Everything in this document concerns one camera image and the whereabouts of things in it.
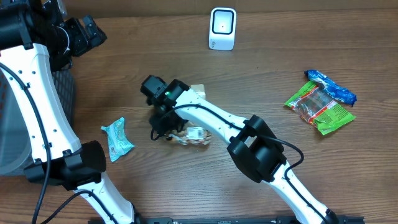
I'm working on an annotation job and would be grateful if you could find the beige brown cookie bag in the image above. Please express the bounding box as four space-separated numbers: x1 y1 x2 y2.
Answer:
164 83 213 146

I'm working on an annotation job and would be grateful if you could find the light teal snack packet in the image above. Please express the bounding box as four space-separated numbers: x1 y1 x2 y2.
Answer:
101 117 134 162

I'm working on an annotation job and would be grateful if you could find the green snack packet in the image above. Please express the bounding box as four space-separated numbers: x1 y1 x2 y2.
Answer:
284 81 356 135

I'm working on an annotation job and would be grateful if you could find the blue snack bar wrapper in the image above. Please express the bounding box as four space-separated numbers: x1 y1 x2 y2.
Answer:
304 70 357 106

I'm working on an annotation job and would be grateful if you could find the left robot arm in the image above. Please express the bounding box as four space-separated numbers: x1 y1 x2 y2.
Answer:
1 0 139 223

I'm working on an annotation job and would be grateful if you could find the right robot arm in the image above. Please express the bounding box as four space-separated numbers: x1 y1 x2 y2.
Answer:
141 75 339 223

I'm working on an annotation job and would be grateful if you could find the grey plastic mesh basket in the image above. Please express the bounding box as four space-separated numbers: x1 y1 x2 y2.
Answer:
0 68 76 177

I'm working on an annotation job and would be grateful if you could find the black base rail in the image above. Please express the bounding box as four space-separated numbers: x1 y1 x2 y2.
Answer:
88 216 365 224

